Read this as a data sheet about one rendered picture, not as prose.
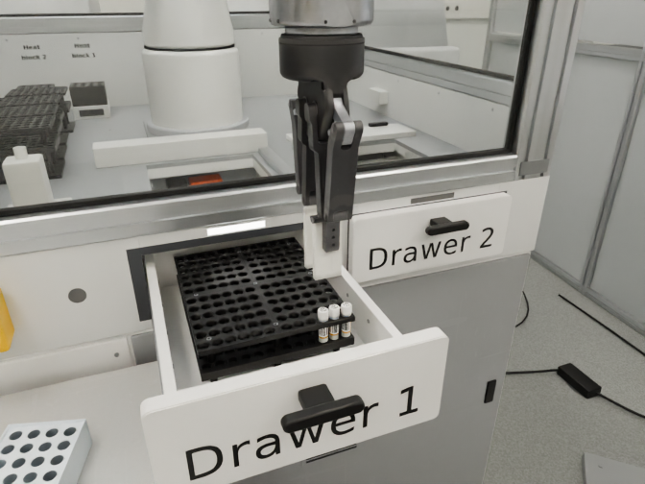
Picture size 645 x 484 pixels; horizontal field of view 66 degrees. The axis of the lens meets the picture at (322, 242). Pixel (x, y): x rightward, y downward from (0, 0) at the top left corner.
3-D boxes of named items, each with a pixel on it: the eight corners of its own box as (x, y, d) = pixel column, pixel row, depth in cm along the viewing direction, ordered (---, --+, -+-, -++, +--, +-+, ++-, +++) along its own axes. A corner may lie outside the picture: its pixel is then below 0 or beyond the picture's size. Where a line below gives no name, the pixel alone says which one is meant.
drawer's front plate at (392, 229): (502, 254, 88) (513, 195, 83) (351, 284, 79) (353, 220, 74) (496, 249, 89) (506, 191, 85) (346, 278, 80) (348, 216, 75)
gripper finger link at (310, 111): (343, 99, 46) (348, 100, 45) (346, 216, 50) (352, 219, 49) (302, 102, 45) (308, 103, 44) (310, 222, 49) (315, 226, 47)
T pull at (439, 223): (469, 229, 78) (470, 221, 77) (428, 237, 76) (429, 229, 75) (456, 221, 81) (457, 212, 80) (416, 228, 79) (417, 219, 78)
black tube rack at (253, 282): (353, 361, 60) (355, 316, 57) (203, 399, 54) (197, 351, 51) (295, 274, 78) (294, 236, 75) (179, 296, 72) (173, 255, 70)
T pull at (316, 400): (366, 412, 44) (366, 400, 43) (283, 437, 42) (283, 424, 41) (348, 385, 47) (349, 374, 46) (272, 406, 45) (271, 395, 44)
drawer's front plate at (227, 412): (439, 418, 54) (450, 334, 49) (159, 506, 45) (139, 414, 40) (430, 406, 55) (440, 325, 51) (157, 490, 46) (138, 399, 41)
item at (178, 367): (418, 399, 54) (422, 354, 52) (174, 472, 46) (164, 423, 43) (299, 245, 88) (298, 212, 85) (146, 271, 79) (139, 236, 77)
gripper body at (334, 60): (266, 29, 46) (271, 130, 50) (295, 34, 38) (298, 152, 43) (342, 27, 48) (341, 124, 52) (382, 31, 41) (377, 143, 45)
